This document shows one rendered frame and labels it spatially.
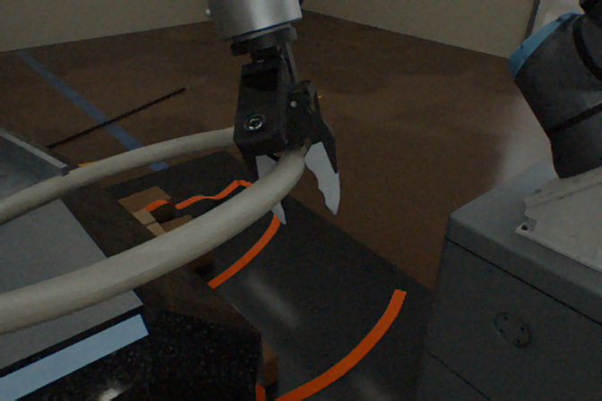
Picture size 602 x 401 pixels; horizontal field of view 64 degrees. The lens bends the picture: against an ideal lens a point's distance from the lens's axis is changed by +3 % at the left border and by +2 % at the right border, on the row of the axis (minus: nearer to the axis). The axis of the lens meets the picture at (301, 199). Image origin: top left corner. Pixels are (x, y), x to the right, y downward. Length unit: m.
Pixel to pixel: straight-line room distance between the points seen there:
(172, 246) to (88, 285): 0.06
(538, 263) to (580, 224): 0.10
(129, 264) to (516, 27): 5.26
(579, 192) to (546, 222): 0.09
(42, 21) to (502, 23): 4.83
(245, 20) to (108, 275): 0.26
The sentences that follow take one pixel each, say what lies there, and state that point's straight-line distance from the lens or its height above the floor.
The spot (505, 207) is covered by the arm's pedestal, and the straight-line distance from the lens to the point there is 1.16.
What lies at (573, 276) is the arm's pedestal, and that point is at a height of 0.85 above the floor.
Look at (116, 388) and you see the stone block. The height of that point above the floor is 0.75.
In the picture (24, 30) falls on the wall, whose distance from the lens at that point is 6.20.
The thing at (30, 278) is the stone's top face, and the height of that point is 0.82.
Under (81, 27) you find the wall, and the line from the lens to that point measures 6.34.
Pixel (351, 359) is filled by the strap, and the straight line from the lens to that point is 1.83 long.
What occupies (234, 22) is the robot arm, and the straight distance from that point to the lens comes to 0.50.
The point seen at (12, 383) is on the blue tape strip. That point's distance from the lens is 0.91.
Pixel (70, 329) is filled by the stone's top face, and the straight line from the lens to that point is 0.92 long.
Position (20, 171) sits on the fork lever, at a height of 1.04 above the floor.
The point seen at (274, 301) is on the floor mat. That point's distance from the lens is 2.03.
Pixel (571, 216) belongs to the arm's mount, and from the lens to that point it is 1.02.
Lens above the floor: 1.44
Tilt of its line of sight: 33 degrees down
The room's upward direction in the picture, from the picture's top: straight up
